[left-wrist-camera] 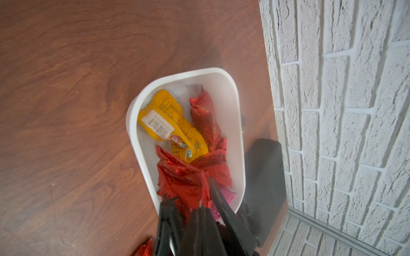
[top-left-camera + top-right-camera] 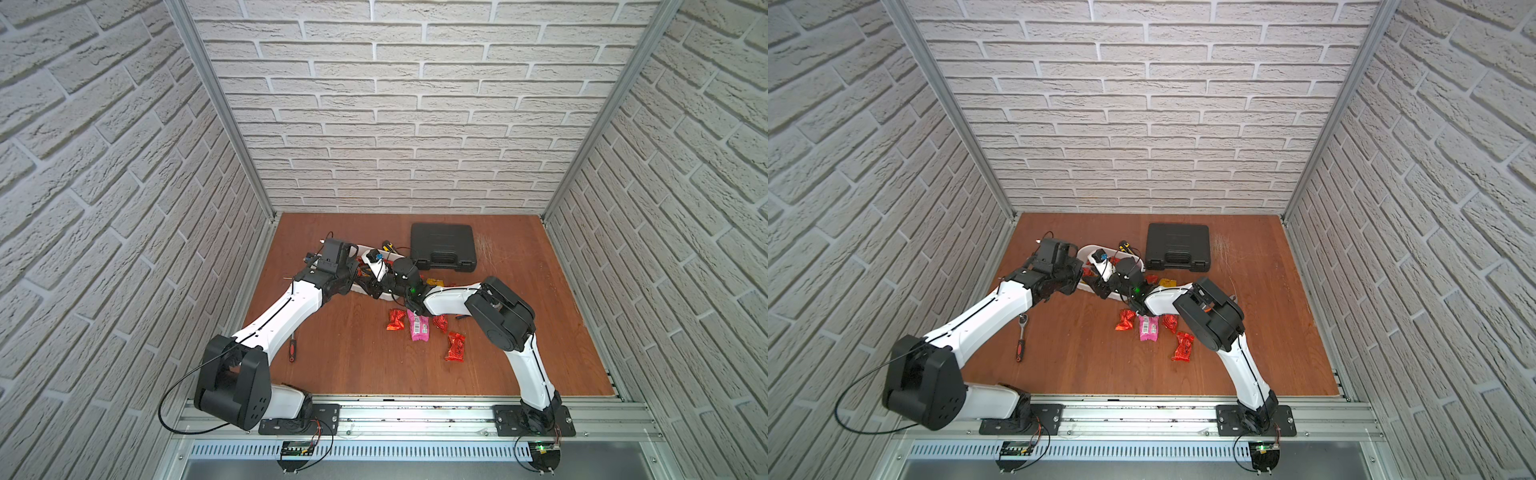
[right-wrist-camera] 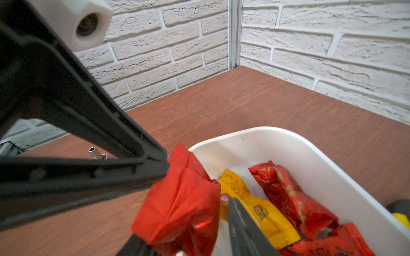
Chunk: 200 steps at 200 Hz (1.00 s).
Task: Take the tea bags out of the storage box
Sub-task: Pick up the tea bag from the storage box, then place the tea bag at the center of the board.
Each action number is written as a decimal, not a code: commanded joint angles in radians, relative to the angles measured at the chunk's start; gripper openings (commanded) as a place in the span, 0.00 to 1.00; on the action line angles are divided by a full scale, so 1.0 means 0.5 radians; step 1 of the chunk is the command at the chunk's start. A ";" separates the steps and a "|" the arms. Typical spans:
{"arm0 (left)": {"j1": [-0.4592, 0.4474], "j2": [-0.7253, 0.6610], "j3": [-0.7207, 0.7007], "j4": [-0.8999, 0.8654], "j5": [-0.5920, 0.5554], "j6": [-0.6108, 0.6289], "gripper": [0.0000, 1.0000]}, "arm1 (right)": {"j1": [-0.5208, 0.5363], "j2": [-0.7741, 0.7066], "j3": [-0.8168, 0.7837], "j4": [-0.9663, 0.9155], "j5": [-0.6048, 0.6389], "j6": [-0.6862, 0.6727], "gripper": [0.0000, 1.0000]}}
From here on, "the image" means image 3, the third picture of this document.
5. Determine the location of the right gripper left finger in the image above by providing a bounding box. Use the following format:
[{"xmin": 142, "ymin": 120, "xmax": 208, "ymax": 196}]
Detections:
[{"xmin": 116, "ymin": 234, "xmax": 160, "ymax": 256}]

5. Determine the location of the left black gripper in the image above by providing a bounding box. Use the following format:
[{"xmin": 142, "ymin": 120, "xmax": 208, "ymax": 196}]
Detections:
[{"xmin": 1, "ymin": 1, "xmax": 169, "ymax": 229}]

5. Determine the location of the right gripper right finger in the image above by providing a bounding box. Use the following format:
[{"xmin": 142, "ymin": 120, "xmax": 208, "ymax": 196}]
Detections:
[{"xmin": 227, "ymin": 198, "xmax": 280, "ymax": 256}]

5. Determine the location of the yellow tea bag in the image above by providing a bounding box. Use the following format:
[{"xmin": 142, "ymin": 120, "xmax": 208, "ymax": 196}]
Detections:
[{"xmin": 217, "ymin": 169, "xmax": 301, "ymax": 250}]

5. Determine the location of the red tea bag box front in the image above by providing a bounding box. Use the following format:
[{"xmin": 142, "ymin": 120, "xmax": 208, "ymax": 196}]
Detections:
[{"xmin": 130, "ymin": 143, "xmax": 221, "ymax": 256}]

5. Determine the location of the red tea bag box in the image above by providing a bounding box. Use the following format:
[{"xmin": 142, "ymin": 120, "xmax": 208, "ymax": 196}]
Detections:
[
  {"xmin": 279, "ymin": 223, "xmax": 375, "ymax": 256},
  {"xmin": 130, "ymin": 143, "xmax": 221, "ymax": 256}
]

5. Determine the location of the red tea bag in box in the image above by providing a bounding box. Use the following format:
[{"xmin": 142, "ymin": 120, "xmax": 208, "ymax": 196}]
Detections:
[{"xmin": 249, "ymin": 161, "xmax": 338, "ymax": 240}]

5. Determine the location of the white plastic storage box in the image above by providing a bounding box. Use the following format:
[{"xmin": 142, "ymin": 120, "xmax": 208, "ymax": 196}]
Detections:
[{"xmin": 191, "ymin": 127, "xmax": 410, "ymax": 256}]

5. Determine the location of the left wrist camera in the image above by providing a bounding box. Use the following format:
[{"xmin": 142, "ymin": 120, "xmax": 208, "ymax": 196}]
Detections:
[{"xmin": 30, "ymin": 0, "xmax": 114, "ymax": 52}]

